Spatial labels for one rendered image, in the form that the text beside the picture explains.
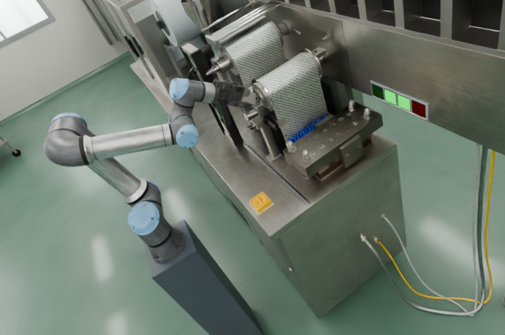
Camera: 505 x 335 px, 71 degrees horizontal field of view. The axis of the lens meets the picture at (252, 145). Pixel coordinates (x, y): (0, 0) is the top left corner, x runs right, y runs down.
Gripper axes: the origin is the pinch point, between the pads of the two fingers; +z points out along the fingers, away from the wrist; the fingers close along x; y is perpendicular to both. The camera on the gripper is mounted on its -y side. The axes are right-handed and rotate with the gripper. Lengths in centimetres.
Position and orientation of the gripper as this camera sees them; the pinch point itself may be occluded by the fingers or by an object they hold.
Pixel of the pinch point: (254, 104)
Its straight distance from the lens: 143.8
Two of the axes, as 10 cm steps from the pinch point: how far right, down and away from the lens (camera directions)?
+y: 2.7, -9.0, -3.4
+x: -4.8, -4.3, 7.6
